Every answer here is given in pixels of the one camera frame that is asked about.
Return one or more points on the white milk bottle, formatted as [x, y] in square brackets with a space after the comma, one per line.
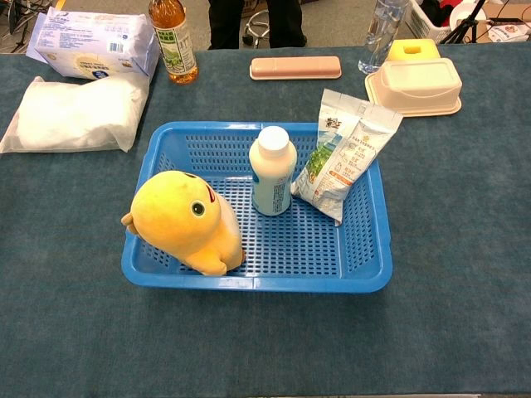
[271, 178]

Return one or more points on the white printed snack bag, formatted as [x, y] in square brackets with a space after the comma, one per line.
[340, 157]

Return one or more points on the yellow plush toy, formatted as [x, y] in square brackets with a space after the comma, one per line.
[178, 219]

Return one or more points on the blue plastic perforated basket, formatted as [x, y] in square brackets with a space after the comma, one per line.
[298, 248]

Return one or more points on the pink long plastic case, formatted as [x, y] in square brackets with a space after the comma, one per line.
[294, 67]

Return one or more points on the teal table cloth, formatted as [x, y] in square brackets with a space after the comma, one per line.
[265, 344]

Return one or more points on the office chair base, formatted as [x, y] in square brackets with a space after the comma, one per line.
[255, 25]

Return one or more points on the amber tea bottle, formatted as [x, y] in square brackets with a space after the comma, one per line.
[174, 45]

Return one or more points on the person in black trousers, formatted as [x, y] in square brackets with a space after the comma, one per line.
[224, 25]

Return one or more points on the beige plastic lunch box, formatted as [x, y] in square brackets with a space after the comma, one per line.
[415, 87]

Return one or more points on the yellow sponge block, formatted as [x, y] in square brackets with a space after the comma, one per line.
[398, 51]

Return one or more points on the clear water bottle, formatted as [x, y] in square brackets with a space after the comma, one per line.
[381, 33]

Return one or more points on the white soft plastic-wrapped pack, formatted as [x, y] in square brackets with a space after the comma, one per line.
[74, 116]

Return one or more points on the blue white tissue pack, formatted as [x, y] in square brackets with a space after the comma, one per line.
[91, 45]

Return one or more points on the white laundry basket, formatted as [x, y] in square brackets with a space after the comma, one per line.
[423, 22]

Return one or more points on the black tripod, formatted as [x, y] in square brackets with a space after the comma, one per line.
[464, 25]

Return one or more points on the white printed box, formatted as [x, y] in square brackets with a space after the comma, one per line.
[508, 31]

